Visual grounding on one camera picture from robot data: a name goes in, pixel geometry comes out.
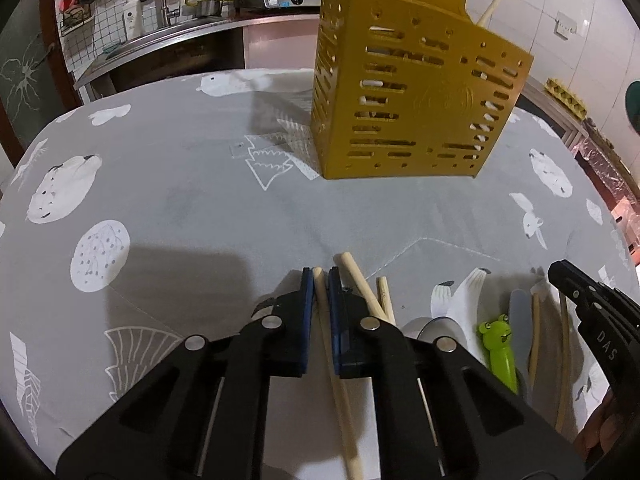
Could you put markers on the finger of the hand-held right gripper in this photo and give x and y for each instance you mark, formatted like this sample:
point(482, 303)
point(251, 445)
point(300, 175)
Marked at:
point(595, 320)

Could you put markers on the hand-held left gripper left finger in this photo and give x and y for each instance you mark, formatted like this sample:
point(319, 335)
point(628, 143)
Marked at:
point(306, 310)

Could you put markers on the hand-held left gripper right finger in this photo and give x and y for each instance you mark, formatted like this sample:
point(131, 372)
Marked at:
point(336, 320)

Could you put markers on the wooden chopstick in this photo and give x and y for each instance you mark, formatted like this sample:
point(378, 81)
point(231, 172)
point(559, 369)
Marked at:
point(564, 385)
point(357, 280)
point(345, 420)
point(492, 5)
point(535, 335)
point(384, 295)

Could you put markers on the grey blue spatula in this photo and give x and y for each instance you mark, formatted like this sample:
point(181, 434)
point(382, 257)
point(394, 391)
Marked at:
point(520, 325)

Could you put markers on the metal spoon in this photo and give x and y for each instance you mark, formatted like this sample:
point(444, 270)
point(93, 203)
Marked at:
point(435, 332)

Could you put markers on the yellow slotted utensil holder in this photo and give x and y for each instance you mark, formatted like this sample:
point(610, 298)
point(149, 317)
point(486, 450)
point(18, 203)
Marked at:
point(400, 110)

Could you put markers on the person's right hand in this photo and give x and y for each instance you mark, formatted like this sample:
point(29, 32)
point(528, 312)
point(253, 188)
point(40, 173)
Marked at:
point(597, 430)

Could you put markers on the grey animal print tablecloth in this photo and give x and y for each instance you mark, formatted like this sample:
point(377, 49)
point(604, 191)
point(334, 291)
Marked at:
point(200, 210)

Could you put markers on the plastic covered stand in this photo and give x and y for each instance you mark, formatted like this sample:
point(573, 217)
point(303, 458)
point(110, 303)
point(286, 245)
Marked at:
point(607, 170)

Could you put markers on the green round board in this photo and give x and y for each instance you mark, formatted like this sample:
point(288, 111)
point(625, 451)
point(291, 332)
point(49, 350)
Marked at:
point(634, 107)

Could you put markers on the yellow egg carton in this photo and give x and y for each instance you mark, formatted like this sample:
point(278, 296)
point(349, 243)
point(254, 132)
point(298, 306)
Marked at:
point(565, 97)

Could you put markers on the steel sink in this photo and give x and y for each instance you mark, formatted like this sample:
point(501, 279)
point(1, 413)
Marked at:
point(165, 37)

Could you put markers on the gas stove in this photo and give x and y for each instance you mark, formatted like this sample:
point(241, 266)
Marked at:
point(280, 0)

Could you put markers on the white soap bottle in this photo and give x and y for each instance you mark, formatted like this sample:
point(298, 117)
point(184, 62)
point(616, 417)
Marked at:
point(133, 17)

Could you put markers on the brown frosted glass door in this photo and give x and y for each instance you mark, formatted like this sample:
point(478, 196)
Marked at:
point(27, 75)

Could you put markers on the white wall socket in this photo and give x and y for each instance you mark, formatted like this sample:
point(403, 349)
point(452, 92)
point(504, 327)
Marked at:
point(564, 26)

